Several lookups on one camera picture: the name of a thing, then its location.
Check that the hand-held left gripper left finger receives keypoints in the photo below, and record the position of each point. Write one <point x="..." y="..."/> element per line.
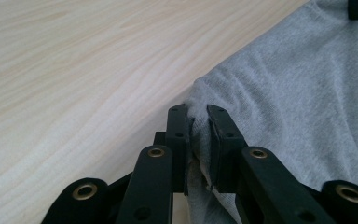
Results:
<point x="178" y="140"/>

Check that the grey garment with white stripe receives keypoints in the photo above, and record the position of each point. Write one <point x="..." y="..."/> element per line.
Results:
<point x="292" y="93"/>

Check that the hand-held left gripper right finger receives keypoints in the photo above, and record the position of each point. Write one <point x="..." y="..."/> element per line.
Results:
<point x="225" y="149"/>

